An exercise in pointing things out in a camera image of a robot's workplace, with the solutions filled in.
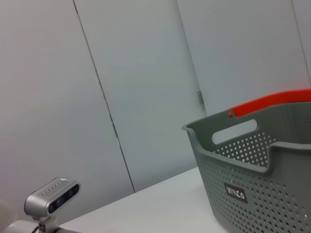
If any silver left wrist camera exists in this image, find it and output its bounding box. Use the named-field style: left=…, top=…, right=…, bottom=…
left=23, top=177, right=81, bottom=216

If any grey perforated plastic storage bin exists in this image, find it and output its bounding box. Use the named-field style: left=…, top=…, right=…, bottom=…
left=182, top=101, right=311, bottom=233

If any orange bin handle clip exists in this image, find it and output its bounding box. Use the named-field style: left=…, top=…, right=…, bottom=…
left=228, top=88, right=311, bottom=117

